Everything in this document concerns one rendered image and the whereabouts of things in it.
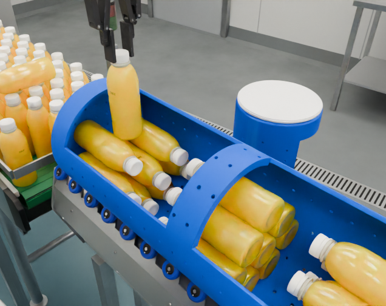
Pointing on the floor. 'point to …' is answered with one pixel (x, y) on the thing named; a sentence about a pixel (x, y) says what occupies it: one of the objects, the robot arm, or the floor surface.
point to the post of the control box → (5, 265)
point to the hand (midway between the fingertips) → (118, 42)
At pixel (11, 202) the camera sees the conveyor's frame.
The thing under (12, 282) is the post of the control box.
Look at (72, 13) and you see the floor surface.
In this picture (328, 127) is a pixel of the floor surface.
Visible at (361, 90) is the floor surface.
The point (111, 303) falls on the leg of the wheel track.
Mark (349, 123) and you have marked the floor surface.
